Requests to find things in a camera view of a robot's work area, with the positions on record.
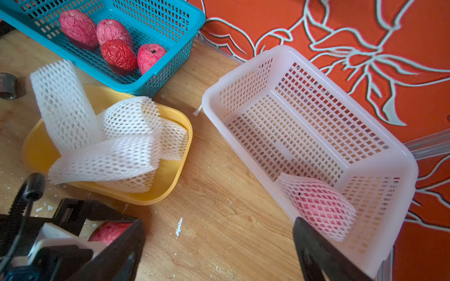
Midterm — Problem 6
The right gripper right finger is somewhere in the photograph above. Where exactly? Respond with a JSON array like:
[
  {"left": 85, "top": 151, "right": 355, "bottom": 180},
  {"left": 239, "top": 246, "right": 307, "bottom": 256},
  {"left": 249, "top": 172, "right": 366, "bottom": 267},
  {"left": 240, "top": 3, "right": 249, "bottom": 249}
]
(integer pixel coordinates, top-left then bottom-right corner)
[{"left": 293, "top": 217, "right": 371, "bottom": 281}]

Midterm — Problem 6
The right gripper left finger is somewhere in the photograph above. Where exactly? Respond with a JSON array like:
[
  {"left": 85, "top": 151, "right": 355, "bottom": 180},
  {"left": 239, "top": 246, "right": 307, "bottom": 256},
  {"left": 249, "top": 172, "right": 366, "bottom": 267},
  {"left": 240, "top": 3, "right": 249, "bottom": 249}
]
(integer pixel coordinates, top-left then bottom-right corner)
[{"left": 69, "top": 219, "right": 145, "bottom": 281}]

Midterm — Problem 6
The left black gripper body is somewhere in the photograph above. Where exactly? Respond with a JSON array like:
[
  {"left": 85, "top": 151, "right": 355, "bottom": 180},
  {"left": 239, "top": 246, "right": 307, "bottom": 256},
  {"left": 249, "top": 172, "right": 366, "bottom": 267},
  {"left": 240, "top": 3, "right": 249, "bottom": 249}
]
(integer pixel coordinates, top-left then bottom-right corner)
[{"left": 1, "top": 199, "right": 137, "bottom": 281}]

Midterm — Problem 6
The white foam net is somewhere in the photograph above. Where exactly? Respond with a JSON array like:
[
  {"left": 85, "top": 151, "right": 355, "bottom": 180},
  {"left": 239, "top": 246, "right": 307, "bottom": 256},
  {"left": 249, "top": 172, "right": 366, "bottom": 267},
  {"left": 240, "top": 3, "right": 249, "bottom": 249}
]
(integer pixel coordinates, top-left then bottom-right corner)
[
  {"left": 48, "top": 135, "right": 162, "bottom": 184},
  {"left": 97, "top": 118, "right": 188, "bottom": 193},
  {"left": 97, "top": 97, "right": 162, "bottom": 140},
  {"left": 30, "top": 60, "right": 102, "bottom": 155}
]

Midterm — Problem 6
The red apple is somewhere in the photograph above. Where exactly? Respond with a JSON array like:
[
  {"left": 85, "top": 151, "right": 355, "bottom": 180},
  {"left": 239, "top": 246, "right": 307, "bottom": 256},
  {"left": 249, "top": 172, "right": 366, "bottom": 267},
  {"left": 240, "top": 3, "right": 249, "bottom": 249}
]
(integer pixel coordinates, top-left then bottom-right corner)
[
  {"left": 96, "top": 19, "right": 133, "bottom": 46},
  {"left": 137, "top": 44, "right": 167, "bottom": 75}
]

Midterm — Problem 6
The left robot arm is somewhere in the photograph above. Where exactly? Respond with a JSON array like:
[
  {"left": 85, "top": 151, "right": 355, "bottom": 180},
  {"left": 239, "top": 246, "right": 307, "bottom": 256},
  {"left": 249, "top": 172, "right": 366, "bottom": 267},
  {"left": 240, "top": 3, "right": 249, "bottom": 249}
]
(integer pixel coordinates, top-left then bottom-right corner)
[{"left": 1, "top": 173, "right": 145, "bottom": 281}]

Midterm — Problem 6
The pink plastic basket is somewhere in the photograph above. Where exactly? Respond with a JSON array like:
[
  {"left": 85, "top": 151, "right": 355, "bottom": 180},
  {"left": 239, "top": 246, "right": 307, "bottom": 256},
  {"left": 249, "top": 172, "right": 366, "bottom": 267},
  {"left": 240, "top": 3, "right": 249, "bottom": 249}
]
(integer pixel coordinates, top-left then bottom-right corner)
[{"left": 202, "top": 46, "right": 418, "bottom": 278}]

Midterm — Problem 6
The small grey metal part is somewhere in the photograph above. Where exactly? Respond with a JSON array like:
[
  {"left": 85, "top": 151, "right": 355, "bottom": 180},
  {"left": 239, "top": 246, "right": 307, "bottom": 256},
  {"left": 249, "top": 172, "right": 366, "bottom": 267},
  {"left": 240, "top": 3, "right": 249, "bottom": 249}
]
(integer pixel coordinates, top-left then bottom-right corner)
[{"left": 0, "top": 73, "right": 18, "bottom": 100}]

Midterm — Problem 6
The teal plastic basket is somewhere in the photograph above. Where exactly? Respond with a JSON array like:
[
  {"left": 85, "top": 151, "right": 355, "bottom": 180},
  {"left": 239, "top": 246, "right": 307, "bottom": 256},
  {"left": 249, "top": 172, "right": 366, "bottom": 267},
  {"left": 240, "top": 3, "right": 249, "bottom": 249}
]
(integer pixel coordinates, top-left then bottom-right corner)
[{"left": 1, "top": 1, "right": 205, "bottom": 97}]

